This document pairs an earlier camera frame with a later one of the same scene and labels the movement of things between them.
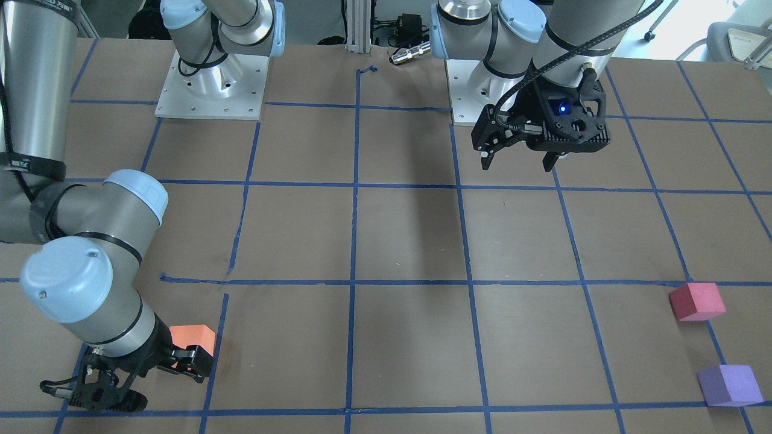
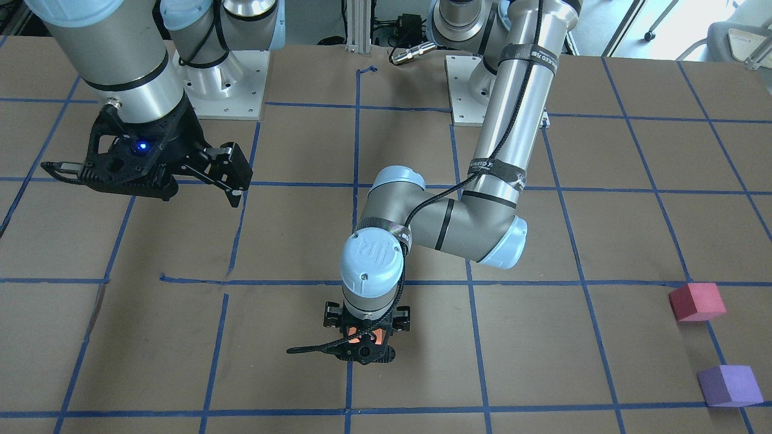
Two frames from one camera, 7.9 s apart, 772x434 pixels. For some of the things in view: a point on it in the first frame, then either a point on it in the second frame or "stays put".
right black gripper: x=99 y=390 to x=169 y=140
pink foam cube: x=697 y=301 stays put
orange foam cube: x=199 y=335 to x=380 y=335
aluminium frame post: x=358 y=14 stays put
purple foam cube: x=730 y=386 stays put
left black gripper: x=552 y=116 to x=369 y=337
